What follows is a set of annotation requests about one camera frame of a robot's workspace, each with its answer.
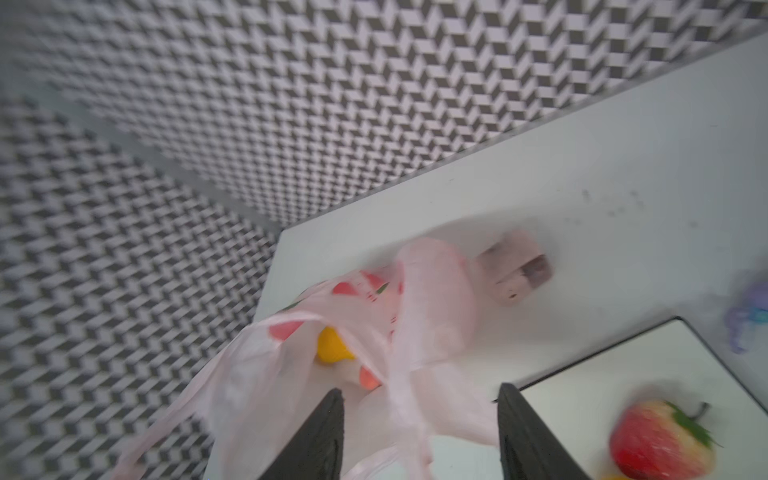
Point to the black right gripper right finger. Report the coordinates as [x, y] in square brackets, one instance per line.
[528, 448]

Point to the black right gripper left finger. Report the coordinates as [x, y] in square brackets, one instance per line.
[315, 452]

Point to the purple small toy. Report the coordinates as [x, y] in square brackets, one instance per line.
[750, 312]

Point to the pink small box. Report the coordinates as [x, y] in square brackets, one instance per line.
[513, 267]

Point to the aluminium corner post left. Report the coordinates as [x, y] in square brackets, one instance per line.
[18, 83]

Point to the fake strawberry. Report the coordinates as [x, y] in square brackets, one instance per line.
[656, 439]

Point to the white mat black border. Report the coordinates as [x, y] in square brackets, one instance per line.
[668, 370]

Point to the yellow fake fruit in bag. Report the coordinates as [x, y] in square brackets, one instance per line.
[331, 349]

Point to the orange fake fruit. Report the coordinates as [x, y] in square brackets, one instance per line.
[368, 380]

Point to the pink plastic bag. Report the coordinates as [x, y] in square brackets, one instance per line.
[404, 324]

